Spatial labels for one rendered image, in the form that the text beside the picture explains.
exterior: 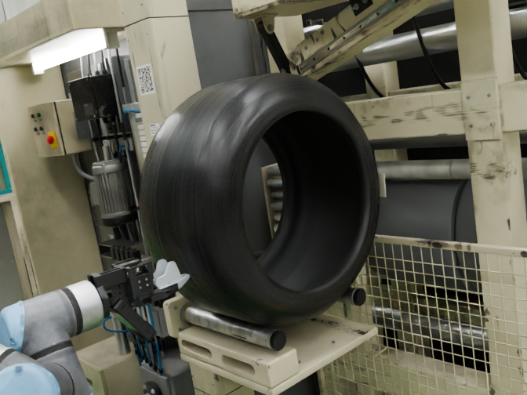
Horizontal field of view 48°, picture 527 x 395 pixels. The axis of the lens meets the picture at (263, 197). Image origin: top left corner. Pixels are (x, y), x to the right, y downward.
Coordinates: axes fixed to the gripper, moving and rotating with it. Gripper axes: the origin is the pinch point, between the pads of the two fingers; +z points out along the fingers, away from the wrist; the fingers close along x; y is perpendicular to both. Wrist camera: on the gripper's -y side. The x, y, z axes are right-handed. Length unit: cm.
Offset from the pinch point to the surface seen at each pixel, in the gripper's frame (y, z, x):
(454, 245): -7, 61, -26
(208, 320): -16.4, 12.4, 12.9
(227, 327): -16.5, 12.4, 5.1
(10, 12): 222, 310, 895
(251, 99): 35.0, 17.2, -9.6
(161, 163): 24.4, 2.5, 5.1
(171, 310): -14.7, 9.3, 24.1
